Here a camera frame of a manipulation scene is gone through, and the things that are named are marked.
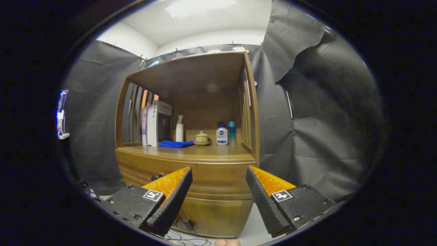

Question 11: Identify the black backdrop cloth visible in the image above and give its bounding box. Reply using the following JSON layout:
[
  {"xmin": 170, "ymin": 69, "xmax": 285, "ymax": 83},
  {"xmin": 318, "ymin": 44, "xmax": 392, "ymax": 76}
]
[{"xmin": 63, "ymin": 0, "xmax": 384, "ymax": 202}]

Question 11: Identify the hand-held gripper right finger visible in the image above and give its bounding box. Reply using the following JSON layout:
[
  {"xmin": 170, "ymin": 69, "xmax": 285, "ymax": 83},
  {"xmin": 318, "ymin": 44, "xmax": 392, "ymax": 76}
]
[{"xmin": 246, "ymin": 165, "xmax": 337, "ymax": 238}]

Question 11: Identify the wooden cabinet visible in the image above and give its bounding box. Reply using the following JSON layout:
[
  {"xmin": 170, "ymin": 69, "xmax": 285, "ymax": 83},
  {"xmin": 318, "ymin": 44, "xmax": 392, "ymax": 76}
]
[{"xmin": 114, "ymin": 51, "xmax": 260, "ymax": 238}]

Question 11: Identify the white pump bottle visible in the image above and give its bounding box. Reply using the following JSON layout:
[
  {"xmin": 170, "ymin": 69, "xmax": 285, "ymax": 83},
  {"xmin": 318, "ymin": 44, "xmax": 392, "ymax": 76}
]
[{"xmin": 175, "ymin": 115, "xmax": 184, "ymax": 142}]

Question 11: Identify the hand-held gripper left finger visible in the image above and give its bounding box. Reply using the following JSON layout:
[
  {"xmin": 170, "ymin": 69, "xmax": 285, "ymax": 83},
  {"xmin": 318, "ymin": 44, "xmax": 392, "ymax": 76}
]
[{"xmin": 99, "ymin": 166, "xmax": 193, "ymax": 237}]

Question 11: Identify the wooden drawer with black knob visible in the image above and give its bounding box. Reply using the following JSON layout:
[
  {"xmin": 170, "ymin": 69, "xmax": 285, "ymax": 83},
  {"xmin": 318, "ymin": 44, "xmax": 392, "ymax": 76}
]
[{"xmin": 115, "ymin": 149, "xmax": 256, "ymax": 201}]

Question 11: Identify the ceiling light panel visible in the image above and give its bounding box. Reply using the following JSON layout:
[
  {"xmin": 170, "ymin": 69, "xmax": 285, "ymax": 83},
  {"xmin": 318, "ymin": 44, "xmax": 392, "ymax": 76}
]
[{"xmin": 165, "ymin": 0, "xmax": 236, "ymax": 18}]

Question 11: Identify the beige lidded teacup with saucer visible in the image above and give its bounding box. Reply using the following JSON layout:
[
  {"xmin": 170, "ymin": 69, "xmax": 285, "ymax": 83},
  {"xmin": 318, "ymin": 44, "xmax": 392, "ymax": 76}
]
[{"xmin": 194, "ymin": 131, "xmax": 211, "ymax": 146}]

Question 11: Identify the thin white book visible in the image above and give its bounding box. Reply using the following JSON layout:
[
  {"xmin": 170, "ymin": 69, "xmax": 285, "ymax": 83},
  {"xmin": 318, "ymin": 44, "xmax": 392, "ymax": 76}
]
[{"xmin": 147, "ymin": 105, "xmax": 154, "ymax": 147}]

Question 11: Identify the large black and white book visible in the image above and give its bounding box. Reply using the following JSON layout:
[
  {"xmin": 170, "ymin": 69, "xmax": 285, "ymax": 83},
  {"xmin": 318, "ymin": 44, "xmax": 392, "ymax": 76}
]
[{"xmin": 151, "ymin": 100, "xmax": 172, "ymax": 147}]

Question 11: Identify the blue folded cloth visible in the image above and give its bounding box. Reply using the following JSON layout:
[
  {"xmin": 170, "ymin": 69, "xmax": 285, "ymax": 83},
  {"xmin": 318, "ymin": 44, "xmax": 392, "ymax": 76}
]
[{"xmin": 159, "ymin": 140, "xmax": 194, "ymax": 148}]

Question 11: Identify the wooden countertop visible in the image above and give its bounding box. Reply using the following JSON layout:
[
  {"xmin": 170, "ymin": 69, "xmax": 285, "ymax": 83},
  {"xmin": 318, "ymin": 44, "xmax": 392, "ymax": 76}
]
[{"xmin": 118, "ymin": 143, "xmax": 255, "ymax": 161}]

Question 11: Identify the white lotion bottle blue cap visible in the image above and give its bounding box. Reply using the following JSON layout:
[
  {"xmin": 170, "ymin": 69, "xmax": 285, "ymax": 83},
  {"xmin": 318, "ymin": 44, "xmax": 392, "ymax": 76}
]
[{"xmin": 216, "ymin": 122, "xmax": 228, "ymax": 145}]

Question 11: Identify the thin purple book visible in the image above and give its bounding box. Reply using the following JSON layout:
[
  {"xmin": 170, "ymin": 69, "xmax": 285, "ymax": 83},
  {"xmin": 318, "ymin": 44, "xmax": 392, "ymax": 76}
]
[{"xmin": 142, "ymin": 107, "xmax": 148, "ymax": 146}]

